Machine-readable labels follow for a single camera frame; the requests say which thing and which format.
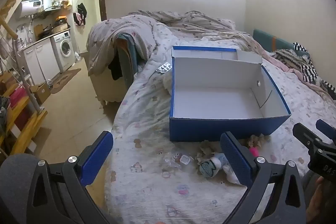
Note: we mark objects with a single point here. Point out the beige floral quilt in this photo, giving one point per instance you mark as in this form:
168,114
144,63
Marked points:
126,29

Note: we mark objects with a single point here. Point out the teal headboard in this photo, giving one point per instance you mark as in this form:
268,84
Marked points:
265,39

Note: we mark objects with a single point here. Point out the red bag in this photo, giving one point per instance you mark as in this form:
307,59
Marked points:
18,102

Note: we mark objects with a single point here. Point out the metal drying rack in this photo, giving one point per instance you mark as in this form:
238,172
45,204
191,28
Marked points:
23,74

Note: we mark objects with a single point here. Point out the small white plastic case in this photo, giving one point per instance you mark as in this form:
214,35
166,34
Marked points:
185,160

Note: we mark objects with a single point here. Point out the brown door mat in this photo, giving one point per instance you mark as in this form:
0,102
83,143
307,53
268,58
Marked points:
65,79

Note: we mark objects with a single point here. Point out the black white striped garment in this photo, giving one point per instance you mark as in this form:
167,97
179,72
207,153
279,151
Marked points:
308,66

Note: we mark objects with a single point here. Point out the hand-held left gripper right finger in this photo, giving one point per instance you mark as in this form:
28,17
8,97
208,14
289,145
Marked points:
236,161

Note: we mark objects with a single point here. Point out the clear plastic trinket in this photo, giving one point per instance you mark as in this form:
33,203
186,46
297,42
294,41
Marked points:
168,160

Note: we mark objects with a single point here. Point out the person's right hand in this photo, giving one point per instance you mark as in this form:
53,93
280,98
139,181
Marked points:
324,199

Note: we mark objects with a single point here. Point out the beige pink scrunchie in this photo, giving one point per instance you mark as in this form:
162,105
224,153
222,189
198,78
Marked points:
258,139

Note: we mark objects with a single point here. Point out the yellow wooden shelf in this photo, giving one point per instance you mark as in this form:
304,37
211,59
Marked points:
23,124

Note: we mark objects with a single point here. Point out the white washing machine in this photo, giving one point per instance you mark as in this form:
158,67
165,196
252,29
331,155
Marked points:
64,49

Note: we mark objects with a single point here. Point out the white base cabinet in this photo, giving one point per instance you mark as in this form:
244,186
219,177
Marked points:
42,61

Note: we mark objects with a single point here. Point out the cream lace scrunchie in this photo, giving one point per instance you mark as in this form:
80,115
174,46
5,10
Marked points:
206,149

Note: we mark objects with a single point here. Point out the light blue plush toy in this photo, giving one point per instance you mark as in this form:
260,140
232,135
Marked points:
225,159

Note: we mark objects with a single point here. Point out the small red white figure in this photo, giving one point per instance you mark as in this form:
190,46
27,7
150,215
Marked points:
178,157

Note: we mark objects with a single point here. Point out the white range hood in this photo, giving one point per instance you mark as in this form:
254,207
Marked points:
47,1

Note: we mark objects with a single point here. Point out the blue cardboard box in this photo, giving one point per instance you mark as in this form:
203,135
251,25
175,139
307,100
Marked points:
218,98

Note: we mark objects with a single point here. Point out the white printed bed blanket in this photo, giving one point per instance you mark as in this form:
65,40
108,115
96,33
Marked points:
147,113

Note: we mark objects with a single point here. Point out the hanging black pink clothes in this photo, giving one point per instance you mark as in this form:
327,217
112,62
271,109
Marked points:
81,14

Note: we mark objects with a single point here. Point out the patterned knit sweater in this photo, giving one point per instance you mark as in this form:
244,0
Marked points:
288,57

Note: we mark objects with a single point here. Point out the teal bed footboard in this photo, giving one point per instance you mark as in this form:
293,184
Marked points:
127,58

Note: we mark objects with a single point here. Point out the silver pill blister pack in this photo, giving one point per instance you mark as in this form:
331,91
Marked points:
163,67

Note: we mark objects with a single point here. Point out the white teal sock ball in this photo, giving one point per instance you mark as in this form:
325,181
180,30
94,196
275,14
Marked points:
208,168

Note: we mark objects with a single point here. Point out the white water heater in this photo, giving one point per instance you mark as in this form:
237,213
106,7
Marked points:
27,9

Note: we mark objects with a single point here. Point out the black hanging cloth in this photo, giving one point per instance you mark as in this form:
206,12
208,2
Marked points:
116,70

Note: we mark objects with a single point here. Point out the dark door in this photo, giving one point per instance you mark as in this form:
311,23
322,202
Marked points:
101,1

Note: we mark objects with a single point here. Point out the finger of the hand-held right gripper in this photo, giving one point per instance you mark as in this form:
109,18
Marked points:
304,134
326,130

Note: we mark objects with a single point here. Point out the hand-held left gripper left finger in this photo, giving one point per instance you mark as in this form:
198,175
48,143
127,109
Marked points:
97,158

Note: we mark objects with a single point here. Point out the cream plush toy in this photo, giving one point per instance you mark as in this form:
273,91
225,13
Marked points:
166,83

